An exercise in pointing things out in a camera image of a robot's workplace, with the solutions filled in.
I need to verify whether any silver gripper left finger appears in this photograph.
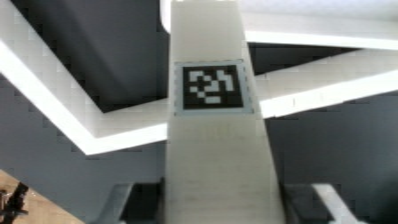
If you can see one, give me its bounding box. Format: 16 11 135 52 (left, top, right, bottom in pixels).
85 181 165 224

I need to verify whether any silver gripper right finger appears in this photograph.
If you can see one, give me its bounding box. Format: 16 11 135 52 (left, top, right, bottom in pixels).
282 183 368 224

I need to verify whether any white desk leg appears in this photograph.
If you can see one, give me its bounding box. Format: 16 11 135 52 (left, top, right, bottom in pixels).
165 0 286 224

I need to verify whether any white desk top tray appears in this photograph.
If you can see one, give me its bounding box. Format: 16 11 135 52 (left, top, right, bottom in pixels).
160 0 398 50

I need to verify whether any white U-shaped obstacle frame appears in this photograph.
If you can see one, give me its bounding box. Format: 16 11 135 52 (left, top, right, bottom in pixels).
0 0 398 155

